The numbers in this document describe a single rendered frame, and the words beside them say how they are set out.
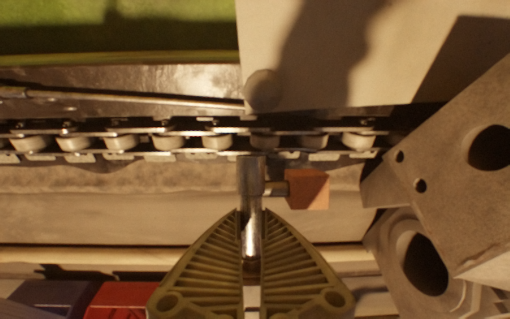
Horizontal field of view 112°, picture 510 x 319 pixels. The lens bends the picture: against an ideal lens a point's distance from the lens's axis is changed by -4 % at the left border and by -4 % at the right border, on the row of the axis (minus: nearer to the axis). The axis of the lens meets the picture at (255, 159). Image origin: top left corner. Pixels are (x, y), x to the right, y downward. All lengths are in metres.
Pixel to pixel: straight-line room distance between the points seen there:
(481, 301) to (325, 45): 0.32
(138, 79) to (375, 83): 0.26
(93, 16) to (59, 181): 0.88
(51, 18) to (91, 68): 1.05
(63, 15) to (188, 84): 1.09
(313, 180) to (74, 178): 0.40
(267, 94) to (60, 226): 0.50
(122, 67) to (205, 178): 0.19
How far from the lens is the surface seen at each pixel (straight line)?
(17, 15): 1.44
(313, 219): 0.41
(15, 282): 0.91
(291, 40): 0.21
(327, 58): 0.22
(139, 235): 0.49
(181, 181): 0.34
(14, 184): 0.53
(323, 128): 0.25
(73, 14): 1.27
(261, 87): 0.19
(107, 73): 0.28
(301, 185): 0.17
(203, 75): 0.24
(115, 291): 0.63
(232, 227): 0.16
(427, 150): 0.24
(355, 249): 0.50
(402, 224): 0.38
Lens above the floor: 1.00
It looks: 58 degrees down
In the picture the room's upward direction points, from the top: 177 degrees clockwise
